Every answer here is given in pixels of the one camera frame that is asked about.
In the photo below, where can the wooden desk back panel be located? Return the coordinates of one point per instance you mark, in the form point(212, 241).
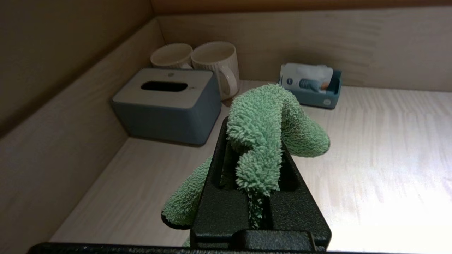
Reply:
point(317, 38)

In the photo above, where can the small blue tray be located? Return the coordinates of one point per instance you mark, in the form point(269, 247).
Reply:
point(317, 98)

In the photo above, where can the green microfibre cloth black edge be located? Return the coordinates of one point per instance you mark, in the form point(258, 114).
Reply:
point(257, 127)

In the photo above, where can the grey-blue tissue box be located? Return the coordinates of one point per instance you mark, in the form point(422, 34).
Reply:
point(166, 113)

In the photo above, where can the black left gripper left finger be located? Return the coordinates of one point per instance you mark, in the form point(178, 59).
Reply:
point(222, 211)

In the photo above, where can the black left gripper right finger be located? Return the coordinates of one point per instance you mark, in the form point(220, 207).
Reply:
point(293, 211)

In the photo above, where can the white sachet packets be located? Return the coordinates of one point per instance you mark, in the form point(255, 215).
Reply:
point(310, 76)

